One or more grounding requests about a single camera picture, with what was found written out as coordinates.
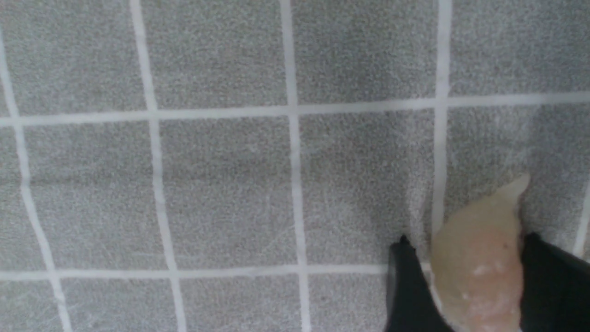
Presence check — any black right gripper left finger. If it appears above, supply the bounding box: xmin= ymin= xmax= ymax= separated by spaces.
xmin=385 ymin=235 xmax=452 ymax=332

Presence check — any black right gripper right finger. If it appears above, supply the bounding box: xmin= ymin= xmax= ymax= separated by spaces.
xmin=520 ymin=232 xmax=590 ymax=332

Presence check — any pink dumpling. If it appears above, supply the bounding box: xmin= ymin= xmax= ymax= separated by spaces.
xmin=431 ymin=173 xmax=531 ymax=332

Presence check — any grey checked tablecloth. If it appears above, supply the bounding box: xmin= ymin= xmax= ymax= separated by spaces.
xmin=1 ymin=0 xmax=589 ymax=332

